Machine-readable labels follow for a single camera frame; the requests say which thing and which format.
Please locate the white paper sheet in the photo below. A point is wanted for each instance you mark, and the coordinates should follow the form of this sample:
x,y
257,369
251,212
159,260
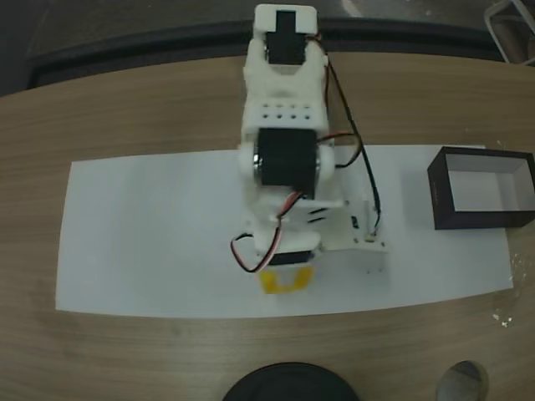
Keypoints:
x,y
146,229
409,267

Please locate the black round camera stand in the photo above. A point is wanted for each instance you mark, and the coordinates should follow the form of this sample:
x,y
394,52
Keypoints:
x,y
288,384

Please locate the white tubular frame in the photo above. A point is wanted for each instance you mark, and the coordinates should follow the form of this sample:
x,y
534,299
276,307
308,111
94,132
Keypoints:
x,y
497,29

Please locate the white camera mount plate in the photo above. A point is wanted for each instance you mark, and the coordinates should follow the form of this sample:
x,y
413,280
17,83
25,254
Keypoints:
x,y
342,234

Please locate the dark brown cardboard box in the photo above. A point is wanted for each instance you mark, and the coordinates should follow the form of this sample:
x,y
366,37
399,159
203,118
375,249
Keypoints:
x,y
443,200

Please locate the yellow cube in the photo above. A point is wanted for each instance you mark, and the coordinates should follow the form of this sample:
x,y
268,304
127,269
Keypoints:
x,y
267,284

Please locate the grey table edge ledge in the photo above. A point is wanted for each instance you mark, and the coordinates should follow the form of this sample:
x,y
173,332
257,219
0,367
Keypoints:
x,y
125,54

